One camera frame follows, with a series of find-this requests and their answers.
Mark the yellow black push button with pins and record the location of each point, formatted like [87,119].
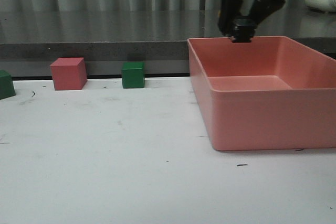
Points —
[243,30]

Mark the pink plastic bin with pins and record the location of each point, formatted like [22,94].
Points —
[268,94]

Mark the pink cube block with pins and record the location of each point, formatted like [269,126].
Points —
[69,73]

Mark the green cube block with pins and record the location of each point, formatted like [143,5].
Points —
[133,75]
[6,85]

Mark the green cube block centre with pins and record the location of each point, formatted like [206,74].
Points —
[133,75]

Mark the grey stone counter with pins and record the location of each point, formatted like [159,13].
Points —
[121,26]

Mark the green cube block left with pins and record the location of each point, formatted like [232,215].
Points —
[6,85]

